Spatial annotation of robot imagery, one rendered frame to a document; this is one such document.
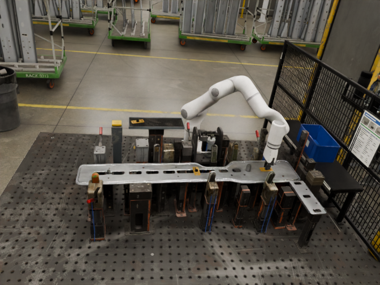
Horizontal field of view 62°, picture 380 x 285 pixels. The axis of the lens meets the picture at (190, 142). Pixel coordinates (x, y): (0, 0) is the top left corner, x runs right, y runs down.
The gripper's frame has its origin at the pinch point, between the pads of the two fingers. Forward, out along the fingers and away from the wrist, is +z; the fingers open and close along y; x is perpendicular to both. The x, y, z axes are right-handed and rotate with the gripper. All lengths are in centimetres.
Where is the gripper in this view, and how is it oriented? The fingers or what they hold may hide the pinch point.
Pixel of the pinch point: (267, 165)
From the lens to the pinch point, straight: 210.1
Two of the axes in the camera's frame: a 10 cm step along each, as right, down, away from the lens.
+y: 1.7, 5.3, -8.3
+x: 9.8, 0.0, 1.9
